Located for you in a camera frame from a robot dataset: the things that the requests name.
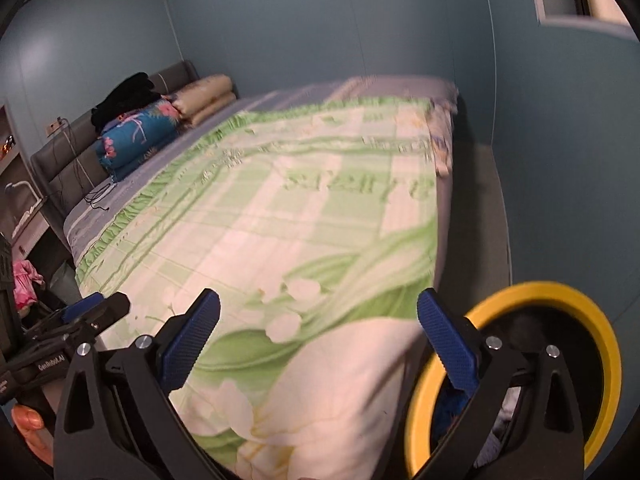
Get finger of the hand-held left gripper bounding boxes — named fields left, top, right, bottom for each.
left=22, top=292, right=132, bottom=347
left=60, top=294, right=107, bottom=327

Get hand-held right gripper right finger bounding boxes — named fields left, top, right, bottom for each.
left=415, top=286, right=586, bottom=480

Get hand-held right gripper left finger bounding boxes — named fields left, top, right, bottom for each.
left=52, top=287, right=223, bottom=480

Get yellow round bin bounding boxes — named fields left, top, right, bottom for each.
left=404, top=281, right=623, bottom=479

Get person's left hand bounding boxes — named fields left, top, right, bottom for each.
left=11, top=404, right=55, bottom=467

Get grey plastic waste bin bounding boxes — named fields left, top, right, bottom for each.
left=47, top=260, right=81, bottom=306

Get pink clothes pile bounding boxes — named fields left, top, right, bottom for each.
left=12, top=259, right=45, bottom=311

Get white desk lamp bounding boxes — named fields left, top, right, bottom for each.
left=5, top=181, right=42, bottom=211

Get grey padded headboard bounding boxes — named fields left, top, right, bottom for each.
left=30, top=60, right=198, bottom=221

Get wooden shelf desk unit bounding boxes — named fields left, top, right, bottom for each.
left=0, top=102, right=51, bottom=256

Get blue floral folded quilt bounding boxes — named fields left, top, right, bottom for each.
left=96, top=100, right=182, bottom=183

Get black clothing pile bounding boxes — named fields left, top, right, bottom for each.
left=90, top=72, right=163, bottom=128

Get beige folded pillows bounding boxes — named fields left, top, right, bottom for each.
left=172, top=74, right=237, bottom=127

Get bed with green floral sheet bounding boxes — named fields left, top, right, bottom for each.
left=62, top=75, right=461, bottom=480

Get black charging cable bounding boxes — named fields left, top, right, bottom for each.
left=62, top=122, right=117, bottom=212

